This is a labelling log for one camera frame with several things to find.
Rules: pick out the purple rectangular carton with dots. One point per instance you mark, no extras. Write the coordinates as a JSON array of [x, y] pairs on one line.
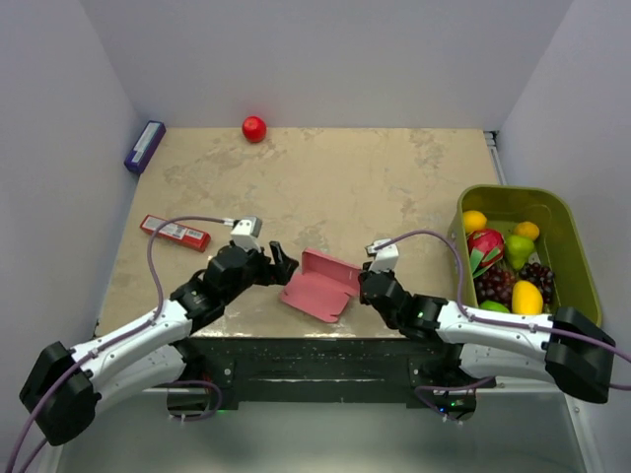
[[145, 147]]

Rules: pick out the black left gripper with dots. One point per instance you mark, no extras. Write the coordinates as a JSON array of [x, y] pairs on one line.
[[281, 272]]

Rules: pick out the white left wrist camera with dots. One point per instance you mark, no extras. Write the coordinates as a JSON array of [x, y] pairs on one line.
[[245, 233]]

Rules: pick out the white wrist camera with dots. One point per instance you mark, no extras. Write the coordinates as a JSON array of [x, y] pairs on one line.
[[383, 256], [245, 233]]

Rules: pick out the orange fruit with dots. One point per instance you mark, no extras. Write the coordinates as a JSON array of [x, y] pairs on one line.
[[527, 229]]

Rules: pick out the red rectangular carton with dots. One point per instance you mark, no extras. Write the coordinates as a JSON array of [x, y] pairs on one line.
[[181, 235]]

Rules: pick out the pink paper box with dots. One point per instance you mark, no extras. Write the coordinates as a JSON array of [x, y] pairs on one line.
[[323, 287]]

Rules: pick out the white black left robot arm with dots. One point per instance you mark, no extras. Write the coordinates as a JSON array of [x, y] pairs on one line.
[[68, 387]]

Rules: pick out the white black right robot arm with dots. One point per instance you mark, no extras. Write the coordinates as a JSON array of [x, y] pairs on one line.
[[564, 348]]

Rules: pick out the green lime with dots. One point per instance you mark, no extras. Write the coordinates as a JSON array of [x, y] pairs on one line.
[[494, 306]]

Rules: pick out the green pear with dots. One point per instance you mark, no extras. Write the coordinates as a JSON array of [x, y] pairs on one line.
[[518, 249]]

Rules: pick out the red dragon fruit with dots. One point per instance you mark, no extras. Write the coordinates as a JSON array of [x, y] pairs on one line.
[[485, 248]]

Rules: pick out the green plastic bin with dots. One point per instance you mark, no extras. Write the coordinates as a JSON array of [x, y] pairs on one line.
[[558, 246]]

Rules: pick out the red apple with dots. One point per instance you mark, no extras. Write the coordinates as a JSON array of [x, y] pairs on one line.
[[254, 129]]

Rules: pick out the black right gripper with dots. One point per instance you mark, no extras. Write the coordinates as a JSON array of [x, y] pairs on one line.
[[365, 271]]

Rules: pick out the yellow lemon upper left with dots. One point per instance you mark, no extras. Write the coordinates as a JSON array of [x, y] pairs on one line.
[[473, 221]]

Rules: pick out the dark purple grapes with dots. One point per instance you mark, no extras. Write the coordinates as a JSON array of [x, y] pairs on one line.
[[497, 283]]

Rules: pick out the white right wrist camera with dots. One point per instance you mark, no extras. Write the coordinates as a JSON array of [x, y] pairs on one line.
[[383, 256]]

